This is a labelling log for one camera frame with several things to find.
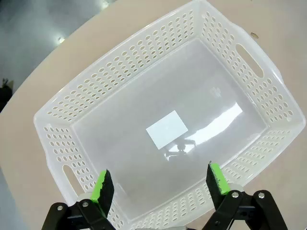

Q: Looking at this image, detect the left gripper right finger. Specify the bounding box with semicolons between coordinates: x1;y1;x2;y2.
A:
199;161;288;230

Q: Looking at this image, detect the dark equipment on floor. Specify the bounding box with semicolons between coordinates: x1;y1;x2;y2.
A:
0;78;14;113

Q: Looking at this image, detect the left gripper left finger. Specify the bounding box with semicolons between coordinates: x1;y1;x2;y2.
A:
42;169;116;230

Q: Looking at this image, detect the white perforated plastic basket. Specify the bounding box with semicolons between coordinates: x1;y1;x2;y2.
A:
33;0;307;230

